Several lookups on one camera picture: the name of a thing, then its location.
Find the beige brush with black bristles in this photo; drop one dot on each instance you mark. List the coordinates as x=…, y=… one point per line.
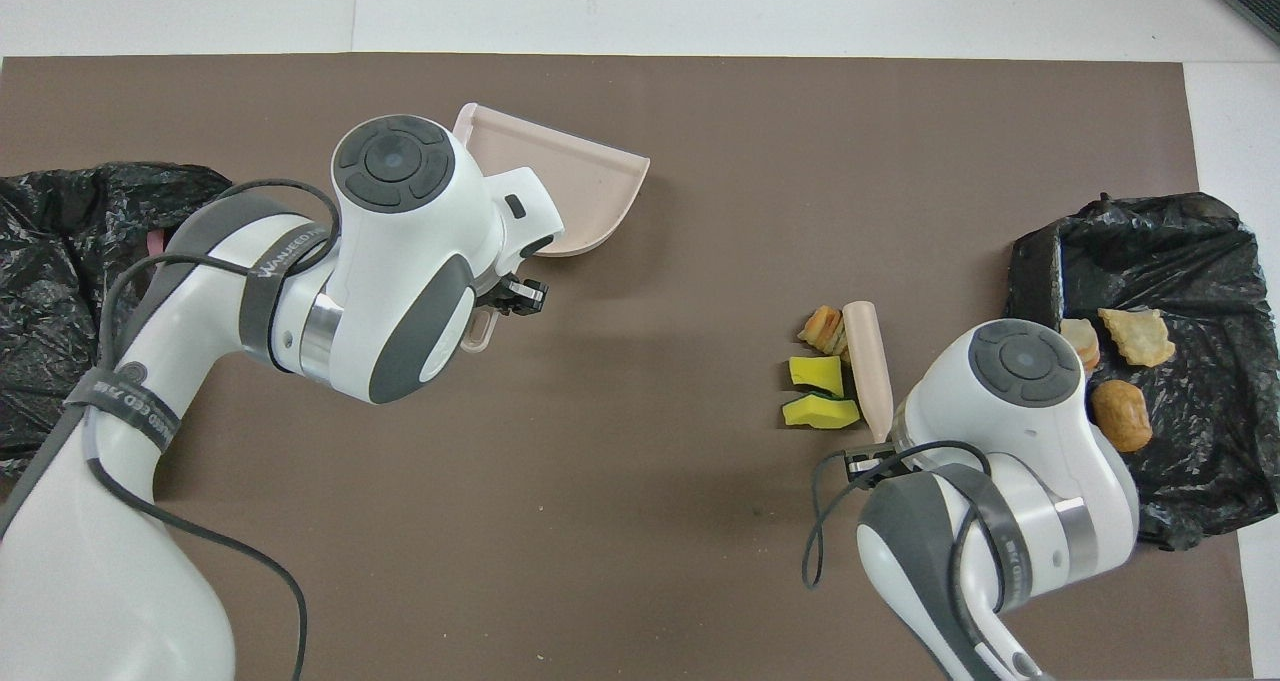
x=868, y=361

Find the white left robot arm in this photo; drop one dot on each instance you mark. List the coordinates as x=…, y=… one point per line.
x=400, y=261

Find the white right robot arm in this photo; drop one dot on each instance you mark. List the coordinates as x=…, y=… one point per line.
x=1010, y=431

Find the pink bin under black bag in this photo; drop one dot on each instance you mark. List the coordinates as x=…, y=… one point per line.
x=60, y=241

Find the small yellow sponge piece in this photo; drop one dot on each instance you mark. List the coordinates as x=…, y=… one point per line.
x=812, y=372

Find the brown table mat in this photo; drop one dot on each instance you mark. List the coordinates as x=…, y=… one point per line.
x=640, y=561

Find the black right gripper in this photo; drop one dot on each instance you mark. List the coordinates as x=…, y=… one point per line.
x=893, y=459

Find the pale yellow white foam chunk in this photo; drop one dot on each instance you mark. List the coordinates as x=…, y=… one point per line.
x=1138, y=336

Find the yellow green wedge sponge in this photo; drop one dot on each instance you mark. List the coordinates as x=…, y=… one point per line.
x=820, y=413

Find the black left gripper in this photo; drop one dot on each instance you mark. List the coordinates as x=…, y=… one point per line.
x=497, y=291

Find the bin lined with black bag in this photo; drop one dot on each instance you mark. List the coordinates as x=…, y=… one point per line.
x=1200, y=261

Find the beige plastic dustpan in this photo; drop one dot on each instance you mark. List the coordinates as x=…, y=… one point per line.
x=560, y=191

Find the orange yellow sponge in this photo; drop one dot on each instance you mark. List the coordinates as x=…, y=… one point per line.
x=822, y=327

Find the orange brown foam chunk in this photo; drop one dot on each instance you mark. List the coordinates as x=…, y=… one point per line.
x=1122, y=416

